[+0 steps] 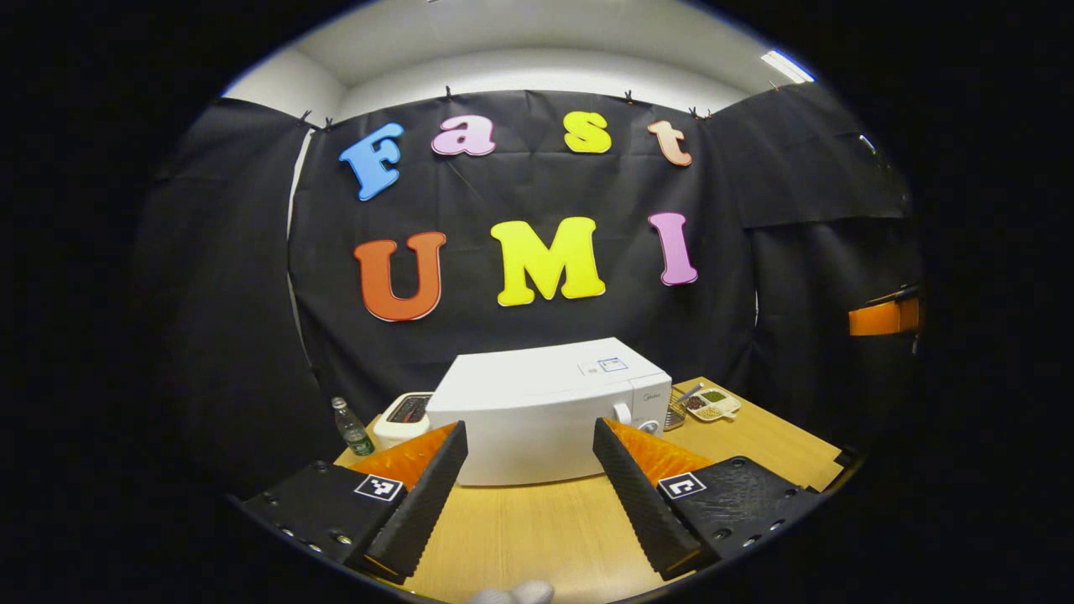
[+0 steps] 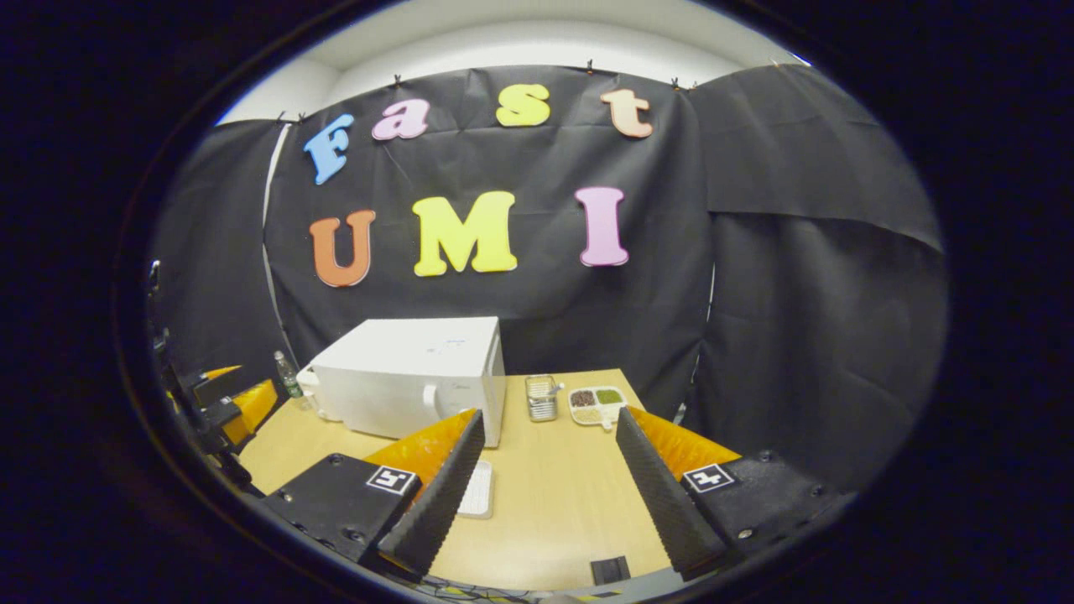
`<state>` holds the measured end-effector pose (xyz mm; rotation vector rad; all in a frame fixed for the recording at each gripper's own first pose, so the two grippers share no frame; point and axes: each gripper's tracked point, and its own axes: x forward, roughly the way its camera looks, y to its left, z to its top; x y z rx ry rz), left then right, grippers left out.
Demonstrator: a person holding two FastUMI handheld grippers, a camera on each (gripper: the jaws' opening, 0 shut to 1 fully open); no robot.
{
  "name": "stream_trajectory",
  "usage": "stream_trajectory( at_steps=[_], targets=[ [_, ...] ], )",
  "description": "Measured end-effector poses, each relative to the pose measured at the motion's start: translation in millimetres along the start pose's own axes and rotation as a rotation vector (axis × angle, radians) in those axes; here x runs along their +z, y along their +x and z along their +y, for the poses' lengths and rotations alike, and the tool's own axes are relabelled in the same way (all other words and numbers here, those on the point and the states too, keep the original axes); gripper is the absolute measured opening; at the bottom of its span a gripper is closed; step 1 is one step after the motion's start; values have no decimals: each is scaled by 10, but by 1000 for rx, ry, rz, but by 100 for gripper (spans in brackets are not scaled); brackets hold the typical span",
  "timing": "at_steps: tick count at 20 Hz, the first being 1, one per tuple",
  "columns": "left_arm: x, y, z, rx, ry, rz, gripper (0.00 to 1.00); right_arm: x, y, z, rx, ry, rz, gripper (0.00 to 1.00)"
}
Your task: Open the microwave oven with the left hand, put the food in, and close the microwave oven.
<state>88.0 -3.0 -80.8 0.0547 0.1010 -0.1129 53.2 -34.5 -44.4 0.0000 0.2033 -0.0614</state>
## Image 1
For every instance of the white divided tray of grains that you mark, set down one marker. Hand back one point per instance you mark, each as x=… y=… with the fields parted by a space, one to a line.
x=713 y=404

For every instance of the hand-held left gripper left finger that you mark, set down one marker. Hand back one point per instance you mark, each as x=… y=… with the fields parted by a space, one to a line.
x=419 y=503

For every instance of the clear plastic water bottle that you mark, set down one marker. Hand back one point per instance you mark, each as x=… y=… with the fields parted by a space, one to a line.
x=352 y=432

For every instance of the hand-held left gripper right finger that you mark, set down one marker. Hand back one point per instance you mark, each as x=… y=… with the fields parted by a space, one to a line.
x=642 y=503

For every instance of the white toaster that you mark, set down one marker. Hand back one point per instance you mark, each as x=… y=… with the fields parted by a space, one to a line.
x=403 y=424

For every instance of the white microwave oven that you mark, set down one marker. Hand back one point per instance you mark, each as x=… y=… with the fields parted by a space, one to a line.
x=529 y=411

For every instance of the ceiling light panel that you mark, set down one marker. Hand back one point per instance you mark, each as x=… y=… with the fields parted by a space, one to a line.
x=787 y=67

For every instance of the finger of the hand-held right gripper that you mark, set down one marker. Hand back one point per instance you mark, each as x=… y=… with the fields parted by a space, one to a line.
x=881 y=319

